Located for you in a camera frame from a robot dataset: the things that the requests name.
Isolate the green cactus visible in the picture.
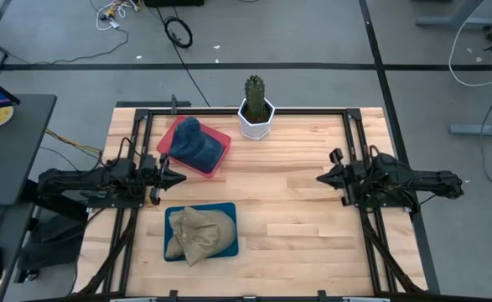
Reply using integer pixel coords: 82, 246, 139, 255
244, 75, 267, 122

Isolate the blue denim cap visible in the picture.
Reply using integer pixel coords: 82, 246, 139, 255
168, 116, 225, 174

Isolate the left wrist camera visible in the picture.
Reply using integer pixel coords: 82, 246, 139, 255
138, 154, 159, 172

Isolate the white cable bundle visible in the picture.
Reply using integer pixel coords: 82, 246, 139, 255
96, 0, 141, 32

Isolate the black box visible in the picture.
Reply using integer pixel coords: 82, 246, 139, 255
143, 0, 206, 8

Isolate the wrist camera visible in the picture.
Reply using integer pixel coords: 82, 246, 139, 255
352, 160, 372, 178
138, 154, 159, 172

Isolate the black coiled cable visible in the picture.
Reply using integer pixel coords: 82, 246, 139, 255
163, 16, 194, 49

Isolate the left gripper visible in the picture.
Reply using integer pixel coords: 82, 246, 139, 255
143, 153, 187, 206

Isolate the thin black cable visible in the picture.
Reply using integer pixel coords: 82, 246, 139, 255
0, 24, 130, 79

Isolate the long black cable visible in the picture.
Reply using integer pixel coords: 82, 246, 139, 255
156, 6, 212, 108

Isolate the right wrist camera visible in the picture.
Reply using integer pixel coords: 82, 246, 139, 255
352, 160, 372, 178

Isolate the black bag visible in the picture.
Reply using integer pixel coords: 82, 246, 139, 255
17, 212, 88, 283

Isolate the black aluminium table frame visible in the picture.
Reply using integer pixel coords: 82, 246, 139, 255
73, 107, 439, 297

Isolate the blue plastic bin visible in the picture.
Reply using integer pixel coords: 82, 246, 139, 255
163, 201, 240, 263

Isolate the pink plastic bin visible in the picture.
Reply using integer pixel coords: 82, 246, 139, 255
156, 116, 233, 180

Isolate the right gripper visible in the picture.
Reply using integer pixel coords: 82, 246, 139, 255
315, 148, 355, 206

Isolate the white plant pot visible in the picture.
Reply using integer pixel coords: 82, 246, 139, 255
237, 97, 277, 142

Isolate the black desk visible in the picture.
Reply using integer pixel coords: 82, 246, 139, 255
0, 94, 58, 206

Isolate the grey desk foot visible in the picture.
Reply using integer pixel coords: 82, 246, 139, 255
448, 115, 492, 138
416, 0, 492, 30

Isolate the yellow black cable bundle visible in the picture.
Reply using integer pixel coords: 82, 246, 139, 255
45, 128, 104, 155

